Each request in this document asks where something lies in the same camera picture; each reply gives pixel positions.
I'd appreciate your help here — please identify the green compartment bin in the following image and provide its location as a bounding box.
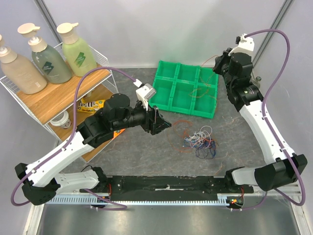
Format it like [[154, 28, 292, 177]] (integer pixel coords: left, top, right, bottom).
[[149, 60, 218, 119]]

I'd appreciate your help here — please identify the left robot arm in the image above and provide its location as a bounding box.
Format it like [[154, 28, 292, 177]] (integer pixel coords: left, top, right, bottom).
[[15, 94, 171, 206]]

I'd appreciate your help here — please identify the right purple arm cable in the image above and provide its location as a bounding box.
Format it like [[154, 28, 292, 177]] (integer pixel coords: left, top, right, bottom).
[[229, 29, 307, 211]]

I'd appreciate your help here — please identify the right clear glass bottle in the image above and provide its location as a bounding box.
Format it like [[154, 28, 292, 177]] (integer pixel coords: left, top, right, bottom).
[[251, 76, 262, 89]]

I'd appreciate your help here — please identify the bright orange cable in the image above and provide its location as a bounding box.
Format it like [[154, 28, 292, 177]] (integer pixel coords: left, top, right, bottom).
[[166, 119, 196, 153]]

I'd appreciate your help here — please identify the dark green pump bottle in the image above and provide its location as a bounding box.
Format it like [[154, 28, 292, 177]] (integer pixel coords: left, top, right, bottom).
[[18, 23, 72, 84]]

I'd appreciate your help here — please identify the light green pump bottle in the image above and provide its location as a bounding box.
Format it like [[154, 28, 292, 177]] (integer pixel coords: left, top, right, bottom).
[[57, 23, 97, 77]]

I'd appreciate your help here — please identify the orange snack box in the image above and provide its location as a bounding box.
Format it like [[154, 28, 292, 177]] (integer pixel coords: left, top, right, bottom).
[[111, 129, 125, 140]]

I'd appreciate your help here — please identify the yellow candy bag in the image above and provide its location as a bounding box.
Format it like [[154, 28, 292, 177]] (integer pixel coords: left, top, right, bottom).
[[77, 98, 106, 114]]

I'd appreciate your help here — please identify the grey slotted cable duct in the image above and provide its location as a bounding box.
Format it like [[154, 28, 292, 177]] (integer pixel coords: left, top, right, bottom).
[[47, 194, 234, 206]]

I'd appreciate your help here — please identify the beige pump bottle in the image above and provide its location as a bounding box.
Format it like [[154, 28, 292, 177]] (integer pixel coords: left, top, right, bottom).
[[0, 38, 47, 94]]

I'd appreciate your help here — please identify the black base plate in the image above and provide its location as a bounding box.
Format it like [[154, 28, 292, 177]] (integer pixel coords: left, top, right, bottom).
[[91, 176, 254, 200]]

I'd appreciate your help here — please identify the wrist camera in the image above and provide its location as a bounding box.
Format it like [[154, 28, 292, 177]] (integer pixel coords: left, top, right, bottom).
[[229, 34, 255, 56], [134, 79, 157, 111]]

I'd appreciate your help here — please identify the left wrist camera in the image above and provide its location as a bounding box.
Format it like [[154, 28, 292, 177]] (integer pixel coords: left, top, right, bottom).
[[134, 79, 157, 111]]

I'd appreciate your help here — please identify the white cable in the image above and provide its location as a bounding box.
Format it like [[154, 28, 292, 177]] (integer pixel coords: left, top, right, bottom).
[[183, 125, 213, 147]]

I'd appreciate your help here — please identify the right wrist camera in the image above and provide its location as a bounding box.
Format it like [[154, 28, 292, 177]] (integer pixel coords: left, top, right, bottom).
[[229, 34, 255, 56]]

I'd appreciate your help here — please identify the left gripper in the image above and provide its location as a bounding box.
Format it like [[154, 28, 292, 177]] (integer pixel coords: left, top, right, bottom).
[[113, 97, 172, 136]]

